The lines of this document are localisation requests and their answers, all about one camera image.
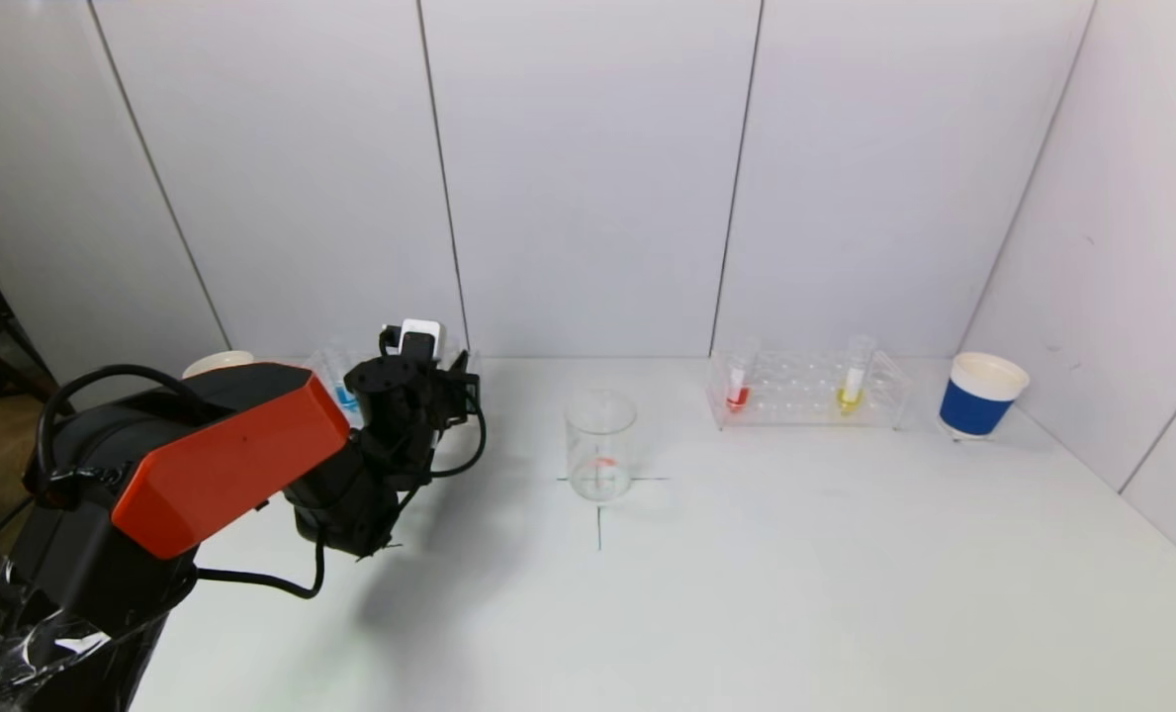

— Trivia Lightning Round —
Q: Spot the test tube with blue pigment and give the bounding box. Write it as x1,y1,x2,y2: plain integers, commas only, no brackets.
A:
333,341,364,415

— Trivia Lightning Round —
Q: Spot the test tube with red pigment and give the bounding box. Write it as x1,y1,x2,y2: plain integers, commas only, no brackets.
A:
725,339,760,414

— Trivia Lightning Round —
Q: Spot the test tube with yellow pigment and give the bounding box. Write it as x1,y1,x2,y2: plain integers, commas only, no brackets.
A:
836,335,878,417

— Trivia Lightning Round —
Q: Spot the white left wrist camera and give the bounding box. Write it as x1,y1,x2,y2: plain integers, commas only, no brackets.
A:
399,317,446,363

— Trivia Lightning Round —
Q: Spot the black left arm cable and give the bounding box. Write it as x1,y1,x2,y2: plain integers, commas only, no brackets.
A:
196,534,327,601

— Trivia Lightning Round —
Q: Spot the blue and white paper cup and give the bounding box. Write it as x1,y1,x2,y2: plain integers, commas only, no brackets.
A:
181,349,256,381
938,352,1032,441

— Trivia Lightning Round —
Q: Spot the clear acrylic test tube rack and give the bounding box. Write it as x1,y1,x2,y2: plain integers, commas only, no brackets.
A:
706,348,913,432
305,345,486,428

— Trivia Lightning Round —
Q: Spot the clear glass beaker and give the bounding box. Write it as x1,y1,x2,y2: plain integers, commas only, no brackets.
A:
564,389,639,503

